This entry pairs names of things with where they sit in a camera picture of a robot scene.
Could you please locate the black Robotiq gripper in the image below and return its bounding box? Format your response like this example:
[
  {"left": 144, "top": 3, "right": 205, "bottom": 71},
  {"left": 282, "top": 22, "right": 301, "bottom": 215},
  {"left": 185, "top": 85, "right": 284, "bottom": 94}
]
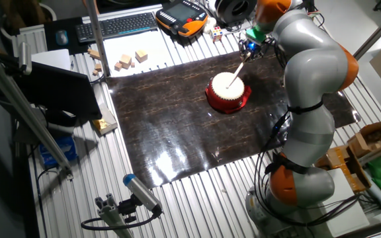
[{"left": 238, "top": 38, "right": 267, "bottom": 63}]

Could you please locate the light wooden drumstick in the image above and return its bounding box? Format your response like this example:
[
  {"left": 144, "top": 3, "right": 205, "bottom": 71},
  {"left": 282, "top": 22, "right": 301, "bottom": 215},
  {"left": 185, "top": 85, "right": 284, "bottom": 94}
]
[{"left": 226, "top": 52, "right": 253, "bottom": 89}]

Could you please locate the red drum with white head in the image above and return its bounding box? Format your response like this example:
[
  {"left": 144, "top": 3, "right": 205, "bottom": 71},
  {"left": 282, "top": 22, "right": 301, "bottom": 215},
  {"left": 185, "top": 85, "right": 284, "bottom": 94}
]
[{"left": 204, "top": 71, "right": 253, "bottom": 115}]

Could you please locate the Rubik's cube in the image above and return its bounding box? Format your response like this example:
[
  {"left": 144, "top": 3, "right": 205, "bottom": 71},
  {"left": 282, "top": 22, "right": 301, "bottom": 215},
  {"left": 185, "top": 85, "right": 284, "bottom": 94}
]
[{"left": 210, "top": 26, "right": 225, "bottom": 42}]

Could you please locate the black filament spool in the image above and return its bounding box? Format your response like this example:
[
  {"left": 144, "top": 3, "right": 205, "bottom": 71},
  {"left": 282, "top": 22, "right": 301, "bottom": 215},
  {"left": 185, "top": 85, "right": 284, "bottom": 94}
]
[{"left": 215, "top": 0, "right": 258, "bottom": 24}]

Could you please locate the white round toy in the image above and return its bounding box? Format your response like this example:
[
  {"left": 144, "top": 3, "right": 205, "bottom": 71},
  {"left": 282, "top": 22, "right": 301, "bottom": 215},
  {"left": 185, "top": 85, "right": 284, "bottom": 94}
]
[{"left": 203, "top": 17, "right": 218, "bottom": 34}]

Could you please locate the orange black teach pendant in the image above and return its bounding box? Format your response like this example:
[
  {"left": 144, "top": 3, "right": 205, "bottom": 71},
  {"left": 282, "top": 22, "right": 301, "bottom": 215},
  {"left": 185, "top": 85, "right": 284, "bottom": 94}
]
[{"left": 155, "top": 0, "right": 210, "bottom": 38}]

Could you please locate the white paper sheet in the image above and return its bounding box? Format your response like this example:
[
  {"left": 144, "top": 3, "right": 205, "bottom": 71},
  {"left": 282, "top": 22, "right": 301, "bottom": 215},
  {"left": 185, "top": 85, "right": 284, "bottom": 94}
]
[{"left": 103, "top": 28, "right": 175, "bottom": 77}]

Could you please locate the dark marble pattern mat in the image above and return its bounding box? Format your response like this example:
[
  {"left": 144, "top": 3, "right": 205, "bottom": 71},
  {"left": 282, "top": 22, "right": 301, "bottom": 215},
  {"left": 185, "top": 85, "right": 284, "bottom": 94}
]
[{"left": 106, "top": 49, "right": 362, "bottom": 189}]

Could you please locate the large wooden cube block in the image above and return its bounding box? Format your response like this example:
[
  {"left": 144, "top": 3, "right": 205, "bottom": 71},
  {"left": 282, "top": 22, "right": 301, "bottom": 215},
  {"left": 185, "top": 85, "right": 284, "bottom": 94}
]
[
  {"left": 135, "top": 50, "right": 149, "bottom": 63},
  {"left": 119, "top": 54, "right": 132, "bottom": 69}
]

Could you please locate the black computer keyboard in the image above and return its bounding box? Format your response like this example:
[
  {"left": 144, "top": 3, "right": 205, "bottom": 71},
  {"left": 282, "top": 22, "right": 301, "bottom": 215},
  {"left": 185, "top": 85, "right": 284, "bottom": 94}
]
[{"left": 75, "top": 12, "right": 159, "bottom": 44}]

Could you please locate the yellow cardboard box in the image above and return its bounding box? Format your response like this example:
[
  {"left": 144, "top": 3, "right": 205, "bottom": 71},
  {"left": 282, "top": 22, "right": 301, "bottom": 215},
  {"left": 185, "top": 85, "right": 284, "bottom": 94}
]
[{"left": 315, "top": 144, "right": 372, "bottom": 193}]

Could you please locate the open brown cardboard box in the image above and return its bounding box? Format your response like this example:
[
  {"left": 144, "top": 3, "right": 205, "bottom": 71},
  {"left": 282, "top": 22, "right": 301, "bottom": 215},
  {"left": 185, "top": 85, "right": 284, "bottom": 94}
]
[{"left": 347, "top": 118, "right": 381, "bottom": 159}]

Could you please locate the gold foil box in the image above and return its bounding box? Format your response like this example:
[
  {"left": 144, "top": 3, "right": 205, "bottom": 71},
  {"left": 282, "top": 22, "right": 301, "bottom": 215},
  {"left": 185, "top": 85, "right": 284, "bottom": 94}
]
[{"left": 92, "top": 104, "right": 118, "bottom": 136}]

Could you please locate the black mouse pad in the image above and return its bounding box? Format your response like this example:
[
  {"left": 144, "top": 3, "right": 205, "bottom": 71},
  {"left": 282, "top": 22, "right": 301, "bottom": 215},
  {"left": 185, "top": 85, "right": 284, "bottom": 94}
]
[{"left": 43, "top": 17, "right": 89, "bottom": 56}]

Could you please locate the white square box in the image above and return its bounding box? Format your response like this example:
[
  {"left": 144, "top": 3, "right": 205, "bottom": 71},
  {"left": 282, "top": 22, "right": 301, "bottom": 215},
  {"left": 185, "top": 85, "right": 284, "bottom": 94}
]
[{"left": 316, "top": 167, "right": 370, "bottom": 238}]

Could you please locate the blue computer mouse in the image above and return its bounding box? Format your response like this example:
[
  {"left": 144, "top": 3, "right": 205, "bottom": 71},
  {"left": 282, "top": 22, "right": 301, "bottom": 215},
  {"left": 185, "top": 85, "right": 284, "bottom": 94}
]
[{"left": 55, "top": 29, "right": 69, "bottom": 46}]

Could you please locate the black laptop screen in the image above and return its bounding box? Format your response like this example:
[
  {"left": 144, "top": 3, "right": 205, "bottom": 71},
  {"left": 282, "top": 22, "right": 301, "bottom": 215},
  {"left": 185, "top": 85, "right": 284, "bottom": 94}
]
[{"left": 11, "top": 61, "right": 103, "bottom": 120}]

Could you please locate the white flat box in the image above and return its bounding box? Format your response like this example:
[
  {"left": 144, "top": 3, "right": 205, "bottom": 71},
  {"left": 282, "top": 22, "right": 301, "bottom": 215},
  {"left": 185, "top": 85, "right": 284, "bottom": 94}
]
[{"left": 31, "top": 48, "right": 71, "bottom": 71}]

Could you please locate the white rimmed bin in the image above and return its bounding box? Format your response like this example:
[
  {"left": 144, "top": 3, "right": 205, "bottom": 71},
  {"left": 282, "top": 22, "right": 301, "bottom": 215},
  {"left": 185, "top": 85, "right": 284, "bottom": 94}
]
[{"left": 0, "top": 2, "right": 58, "bottom": 40}]

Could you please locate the blue tissue pack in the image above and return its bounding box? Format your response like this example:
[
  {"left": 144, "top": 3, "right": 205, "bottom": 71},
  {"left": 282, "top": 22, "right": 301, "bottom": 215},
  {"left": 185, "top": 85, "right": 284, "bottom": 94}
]
[{"left": 38, "top": 136, "right": 78, "bottom": 168}]

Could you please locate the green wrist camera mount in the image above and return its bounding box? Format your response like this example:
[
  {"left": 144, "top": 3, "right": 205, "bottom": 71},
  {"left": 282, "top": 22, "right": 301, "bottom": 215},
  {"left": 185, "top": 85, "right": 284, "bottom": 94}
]
[{"left": 245, "top": 27, "right": 267, "bottom": 44}]

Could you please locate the aluminium frame post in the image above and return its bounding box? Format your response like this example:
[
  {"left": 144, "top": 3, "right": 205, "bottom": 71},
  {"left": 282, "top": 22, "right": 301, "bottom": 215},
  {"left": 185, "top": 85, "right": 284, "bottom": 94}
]
[{"left": 85, "top": 0, "right": 112, "bottom": 77}]

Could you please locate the silver camera with blue tip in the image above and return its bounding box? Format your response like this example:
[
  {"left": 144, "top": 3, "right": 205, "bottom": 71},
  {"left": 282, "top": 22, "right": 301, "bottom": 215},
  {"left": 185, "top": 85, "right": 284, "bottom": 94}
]
[{"left": 122, "top": 173, "right": 163, "bottom": 214}]

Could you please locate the aluminium camera mount profile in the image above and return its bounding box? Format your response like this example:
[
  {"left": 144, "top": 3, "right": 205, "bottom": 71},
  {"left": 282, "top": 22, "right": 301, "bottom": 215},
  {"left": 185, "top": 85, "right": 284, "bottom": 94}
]
[{"left": 94, "top": 193, "right": 135, "bottom": 238}]

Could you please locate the black camera cable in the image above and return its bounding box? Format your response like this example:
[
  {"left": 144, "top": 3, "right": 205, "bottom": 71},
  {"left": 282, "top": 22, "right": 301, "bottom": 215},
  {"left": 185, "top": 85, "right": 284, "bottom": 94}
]
[{"left": 80, "top": 211, "right": 160, "bottom": 231}]

